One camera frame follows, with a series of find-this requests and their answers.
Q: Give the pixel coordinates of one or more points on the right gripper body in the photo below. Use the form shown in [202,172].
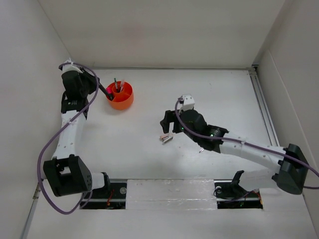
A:
[178,127]

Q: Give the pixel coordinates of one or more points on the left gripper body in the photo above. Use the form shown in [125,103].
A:
[89,84]

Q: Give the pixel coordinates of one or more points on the green clear refill pen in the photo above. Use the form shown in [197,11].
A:
[116,85]

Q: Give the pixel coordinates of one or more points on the pink thin pen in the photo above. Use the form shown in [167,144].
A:
[122,85]

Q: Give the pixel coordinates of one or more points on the blue cap black highlighter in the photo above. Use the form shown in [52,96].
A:
[106,92]

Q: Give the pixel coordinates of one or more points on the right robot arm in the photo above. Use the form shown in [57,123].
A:
[286,167]

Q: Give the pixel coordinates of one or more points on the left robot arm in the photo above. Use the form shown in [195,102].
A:
[66,172]

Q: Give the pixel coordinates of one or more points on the orange round organizer container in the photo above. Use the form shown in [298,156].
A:
[122,100]

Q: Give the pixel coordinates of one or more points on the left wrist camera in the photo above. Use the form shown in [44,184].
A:
[68,64]

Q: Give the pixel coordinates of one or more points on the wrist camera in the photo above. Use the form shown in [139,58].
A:
[68,64]
[186,102]

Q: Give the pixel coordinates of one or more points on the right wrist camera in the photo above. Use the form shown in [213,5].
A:
[186,102]

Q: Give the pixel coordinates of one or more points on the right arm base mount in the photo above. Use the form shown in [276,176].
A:
[230,195]

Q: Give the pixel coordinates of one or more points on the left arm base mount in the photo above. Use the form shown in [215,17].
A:
[114,199]

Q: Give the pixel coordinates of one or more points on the aluminium rail right edge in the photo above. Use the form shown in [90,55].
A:
[263,106]

